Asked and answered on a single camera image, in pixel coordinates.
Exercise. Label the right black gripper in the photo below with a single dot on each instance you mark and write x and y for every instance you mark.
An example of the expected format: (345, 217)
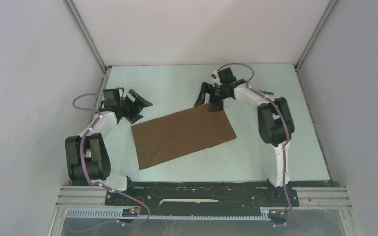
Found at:
(216, 105)

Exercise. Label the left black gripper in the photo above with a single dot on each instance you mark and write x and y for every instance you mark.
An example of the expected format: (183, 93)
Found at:
(139, 103)

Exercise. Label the brown cloth napkin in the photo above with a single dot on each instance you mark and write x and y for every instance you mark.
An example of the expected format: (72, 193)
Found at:
(179, 134)

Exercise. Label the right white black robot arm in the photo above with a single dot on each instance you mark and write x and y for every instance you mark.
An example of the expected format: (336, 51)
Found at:
(275, 122)

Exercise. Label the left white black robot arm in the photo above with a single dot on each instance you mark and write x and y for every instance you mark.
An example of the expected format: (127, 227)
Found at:
(86, 153)

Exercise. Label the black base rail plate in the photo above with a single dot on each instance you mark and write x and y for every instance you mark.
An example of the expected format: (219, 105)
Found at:
(206, 198)

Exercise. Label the aluminium frame profile front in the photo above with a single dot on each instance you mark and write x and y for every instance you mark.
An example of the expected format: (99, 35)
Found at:
(74, 197)

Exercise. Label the left aluminium corner post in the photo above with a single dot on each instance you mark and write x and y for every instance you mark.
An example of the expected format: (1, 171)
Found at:
(81, 25)

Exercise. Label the aluminium corner post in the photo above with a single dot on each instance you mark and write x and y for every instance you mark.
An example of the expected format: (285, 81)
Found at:
(316, 32)
(81, 25)

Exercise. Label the grey cable duct strip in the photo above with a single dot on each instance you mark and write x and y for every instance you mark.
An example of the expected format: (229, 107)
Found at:
(118, 213)

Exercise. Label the right aluminium corner post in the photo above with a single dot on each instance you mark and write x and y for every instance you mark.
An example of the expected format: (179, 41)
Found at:
(316, 32)

